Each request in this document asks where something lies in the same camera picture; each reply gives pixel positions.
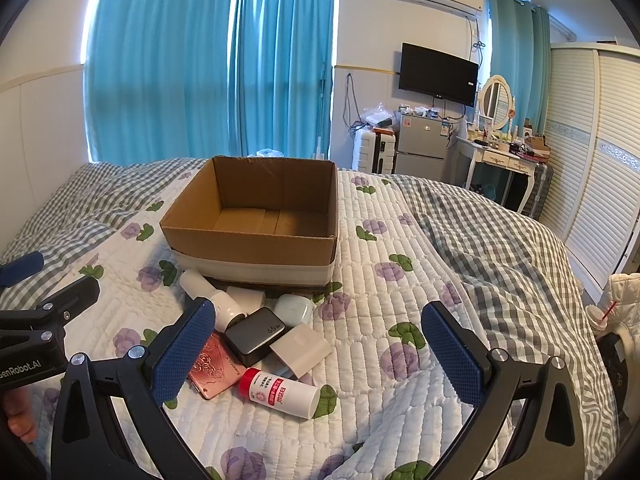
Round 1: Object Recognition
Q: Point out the narrow blue curtain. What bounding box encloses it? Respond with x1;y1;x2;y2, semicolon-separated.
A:
229;0;337;159

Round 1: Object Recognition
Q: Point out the blue curtain beside wardrobe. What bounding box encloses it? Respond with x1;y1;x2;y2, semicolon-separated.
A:
486;0;552;128

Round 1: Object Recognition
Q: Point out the drink cup with red straw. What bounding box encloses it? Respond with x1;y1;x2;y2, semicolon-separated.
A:
584;300;620;337

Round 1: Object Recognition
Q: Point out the mint earbud case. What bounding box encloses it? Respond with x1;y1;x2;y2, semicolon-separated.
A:
273;293;316;326

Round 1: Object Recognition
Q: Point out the dark grey power adapter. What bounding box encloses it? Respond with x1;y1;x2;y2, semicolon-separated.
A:
223;308;287;367

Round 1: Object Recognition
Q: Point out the grey checkered bedsheet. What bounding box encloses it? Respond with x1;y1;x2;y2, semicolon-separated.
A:
0;157;623;480

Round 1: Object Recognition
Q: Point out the silver mini fridge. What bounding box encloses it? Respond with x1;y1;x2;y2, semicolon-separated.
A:
395;111;448;182

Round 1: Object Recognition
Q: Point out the small white box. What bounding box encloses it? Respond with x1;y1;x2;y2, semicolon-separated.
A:
226;286;267;317

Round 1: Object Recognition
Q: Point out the grey suitcase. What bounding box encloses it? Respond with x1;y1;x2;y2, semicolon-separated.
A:
519;160;554;220

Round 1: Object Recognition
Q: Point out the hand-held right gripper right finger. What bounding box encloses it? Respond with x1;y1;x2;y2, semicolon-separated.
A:
421;301;588;480

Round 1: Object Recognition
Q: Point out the white suitcase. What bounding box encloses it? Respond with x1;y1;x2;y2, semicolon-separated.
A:
352;127;399;174

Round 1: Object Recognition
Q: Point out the clear plastic bag on suitcase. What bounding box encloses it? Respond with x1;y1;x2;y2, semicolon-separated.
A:
359;104;401;131

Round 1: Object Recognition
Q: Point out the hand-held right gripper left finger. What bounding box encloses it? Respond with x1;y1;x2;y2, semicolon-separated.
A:
50;297;217;480

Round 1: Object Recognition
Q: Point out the black wall television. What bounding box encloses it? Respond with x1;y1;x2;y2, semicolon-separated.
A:
398;42;479;108

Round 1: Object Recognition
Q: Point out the white floral quilt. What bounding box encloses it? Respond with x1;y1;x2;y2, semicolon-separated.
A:
45;157;518;480

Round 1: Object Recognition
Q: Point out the person's left hand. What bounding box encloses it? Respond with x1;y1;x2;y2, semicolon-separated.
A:
0;389;39;444

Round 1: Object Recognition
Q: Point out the dark bag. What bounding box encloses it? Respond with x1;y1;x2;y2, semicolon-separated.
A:
594;327;640;427

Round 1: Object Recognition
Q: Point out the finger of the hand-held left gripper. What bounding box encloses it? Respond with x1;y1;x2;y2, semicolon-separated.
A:
0;251;45;288
0;276;101;343

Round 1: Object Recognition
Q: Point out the white bottle with red cap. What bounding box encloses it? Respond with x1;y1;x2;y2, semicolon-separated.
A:
238;367;321;420

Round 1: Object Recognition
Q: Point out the white plug charger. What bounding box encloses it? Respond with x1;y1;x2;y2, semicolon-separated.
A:
269;323;332;380

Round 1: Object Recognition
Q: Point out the white lotion bottle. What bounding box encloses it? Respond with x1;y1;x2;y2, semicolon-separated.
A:
179;269;247;333

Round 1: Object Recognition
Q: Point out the small brown carton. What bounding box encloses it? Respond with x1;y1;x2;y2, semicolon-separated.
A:
522;132;552;162

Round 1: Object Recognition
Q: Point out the white quilted bag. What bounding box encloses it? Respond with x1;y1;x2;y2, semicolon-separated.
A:
606;272;640;332

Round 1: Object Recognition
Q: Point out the oval white mirror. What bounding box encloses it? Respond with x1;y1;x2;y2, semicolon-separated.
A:
477;75;515;132

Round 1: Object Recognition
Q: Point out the cardboard box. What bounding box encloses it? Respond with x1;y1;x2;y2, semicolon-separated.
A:
159;155;339;291

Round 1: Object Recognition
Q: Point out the white louvred wardrobe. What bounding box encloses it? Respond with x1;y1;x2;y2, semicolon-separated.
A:
536;42;640;303

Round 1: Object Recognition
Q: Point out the wide blue curtain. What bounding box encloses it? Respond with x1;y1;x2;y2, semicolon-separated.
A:
84;0;237;165

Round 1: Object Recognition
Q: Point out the white dressing table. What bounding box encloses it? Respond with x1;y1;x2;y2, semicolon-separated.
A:
454;134;540;217

